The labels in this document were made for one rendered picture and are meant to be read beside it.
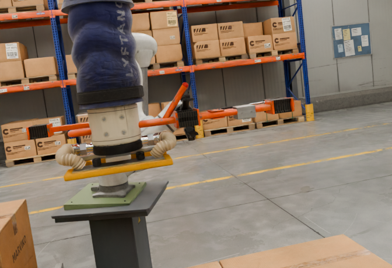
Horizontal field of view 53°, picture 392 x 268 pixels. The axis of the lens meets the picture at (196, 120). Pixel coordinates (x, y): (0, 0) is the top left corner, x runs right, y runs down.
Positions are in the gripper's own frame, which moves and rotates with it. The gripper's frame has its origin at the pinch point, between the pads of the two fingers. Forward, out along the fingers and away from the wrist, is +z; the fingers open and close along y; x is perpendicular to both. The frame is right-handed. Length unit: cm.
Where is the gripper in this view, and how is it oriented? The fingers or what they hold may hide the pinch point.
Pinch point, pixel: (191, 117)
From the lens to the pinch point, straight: 141.0
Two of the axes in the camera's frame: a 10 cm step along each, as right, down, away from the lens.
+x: -9.7, 1.4, -1.7
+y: 1.2, 9.9, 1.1
